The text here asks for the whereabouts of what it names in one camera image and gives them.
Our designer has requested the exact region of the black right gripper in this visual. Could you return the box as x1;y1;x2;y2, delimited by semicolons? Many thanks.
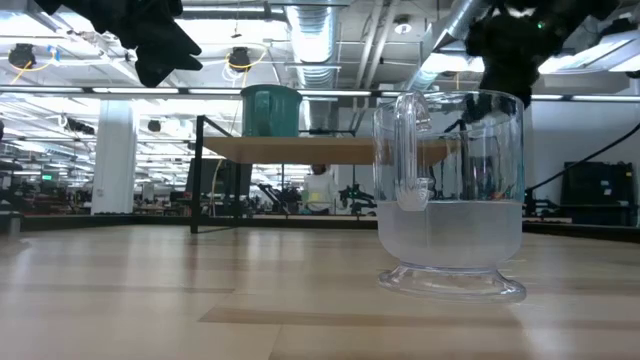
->
464;0;622;109

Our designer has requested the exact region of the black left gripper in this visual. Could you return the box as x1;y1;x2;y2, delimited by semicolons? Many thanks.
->
33;0;204;89

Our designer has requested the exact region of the teal mug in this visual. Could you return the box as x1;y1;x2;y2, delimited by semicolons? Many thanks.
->
240;83;304;139

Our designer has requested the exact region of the wooden shelf with black legs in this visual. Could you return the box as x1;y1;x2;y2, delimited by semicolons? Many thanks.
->
189;114;462;235

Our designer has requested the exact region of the black ceiling device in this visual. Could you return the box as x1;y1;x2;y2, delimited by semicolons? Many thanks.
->
7;43;37;70
227;46;252;72

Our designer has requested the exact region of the white pillar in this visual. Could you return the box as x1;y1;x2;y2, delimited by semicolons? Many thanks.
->
90;99;139;216

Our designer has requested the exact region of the black background monitor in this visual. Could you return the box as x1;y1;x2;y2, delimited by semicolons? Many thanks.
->
184;158;254;199

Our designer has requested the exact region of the black equipment cabinet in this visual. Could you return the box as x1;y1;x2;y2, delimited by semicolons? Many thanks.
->
559;160;639;227

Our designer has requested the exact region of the clear plastic pitcher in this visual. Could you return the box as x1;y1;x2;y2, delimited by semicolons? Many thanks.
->
371;89;528;305

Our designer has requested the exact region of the person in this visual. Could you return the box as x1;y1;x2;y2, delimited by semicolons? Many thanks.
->
301;163;342;217

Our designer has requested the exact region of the yellow cable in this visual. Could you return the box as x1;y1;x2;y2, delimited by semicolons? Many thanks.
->
223;45;269;86

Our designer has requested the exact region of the black hanging cable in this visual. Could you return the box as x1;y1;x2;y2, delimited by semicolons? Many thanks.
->
524;122;640;194

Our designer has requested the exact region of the silver ventilation duct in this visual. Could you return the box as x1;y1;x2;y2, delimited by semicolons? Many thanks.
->
283;0;352;90

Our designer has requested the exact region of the black metal table frame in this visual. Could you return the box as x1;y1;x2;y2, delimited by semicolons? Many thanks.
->
0;211;640;244

